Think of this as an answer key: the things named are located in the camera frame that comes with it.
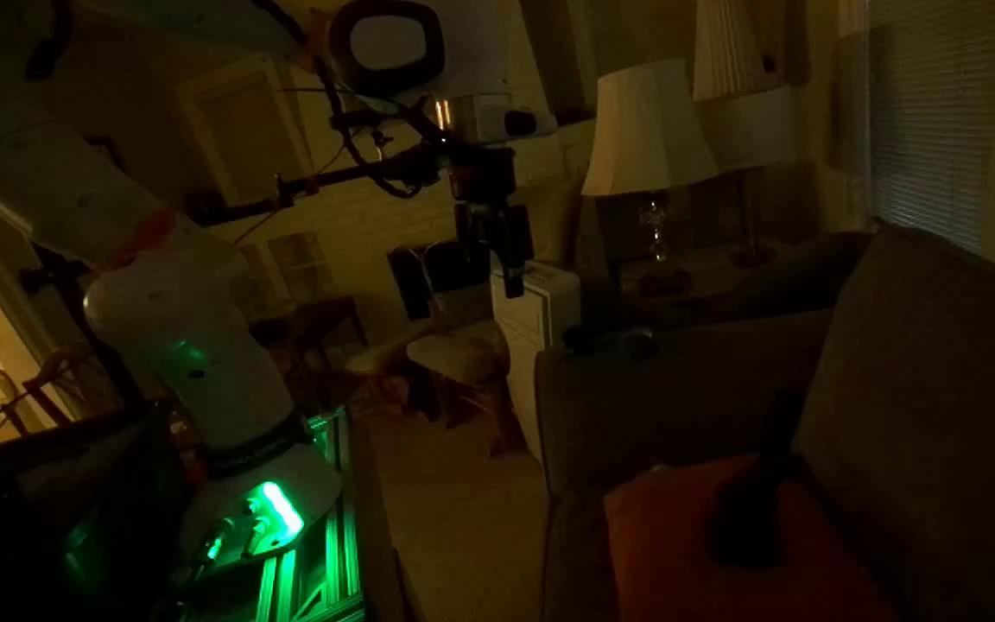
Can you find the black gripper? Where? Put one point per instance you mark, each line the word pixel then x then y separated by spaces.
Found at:
pixel 484 176

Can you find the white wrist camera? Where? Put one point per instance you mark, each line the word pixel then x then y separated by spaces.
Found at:
pixel 520 123

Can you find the lamp with wide pleated shade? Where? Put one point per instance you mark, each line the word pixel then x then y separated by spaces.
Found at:
pixel 750 125

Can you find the dark side table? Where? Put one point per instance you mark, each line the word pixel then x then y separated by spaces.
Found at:
pixel 692 276

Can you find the brown sofa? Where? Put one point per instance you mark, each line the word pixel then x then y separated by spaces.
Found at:
pixel 947 403

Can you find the cream panel door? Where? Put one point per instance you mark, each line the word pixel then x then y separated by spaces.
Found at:
pixel 239 125

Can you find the black camera stand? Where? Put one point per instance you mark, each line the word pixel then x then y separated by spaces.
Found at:
pixel 335 177

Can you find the metal robot stand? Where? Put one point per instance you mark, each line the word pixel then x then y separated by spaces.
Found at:
pixel 326 574

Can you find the orange pillow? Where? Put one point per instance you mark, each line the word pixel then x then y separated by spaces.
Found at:
pixel 671 556

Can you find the dark wooden chair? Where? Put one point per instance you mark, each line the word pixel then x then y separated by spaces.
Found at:
pixel 319 332

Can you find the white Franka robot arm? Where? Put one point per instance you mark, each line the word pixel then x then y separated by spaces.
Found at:
pixel 188 332

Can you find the tall narrow pleated lampshade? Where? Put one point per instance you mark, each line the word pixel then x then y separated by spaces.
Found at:
pixel 725 47

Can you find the table lamp with white shade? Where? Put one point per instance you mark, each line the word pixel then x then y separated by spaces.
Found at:
pixel 647 133

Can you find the chair with light cushion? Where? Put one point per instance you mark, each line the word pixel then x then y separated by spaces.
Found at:
pixel 457 351

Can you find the white side cabinet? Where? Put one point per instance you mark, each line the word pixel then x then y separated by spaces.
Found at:
pixel 533 346

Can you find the window blinds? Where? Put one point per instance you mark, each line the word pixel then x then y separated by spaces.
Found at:
pixel 935 116

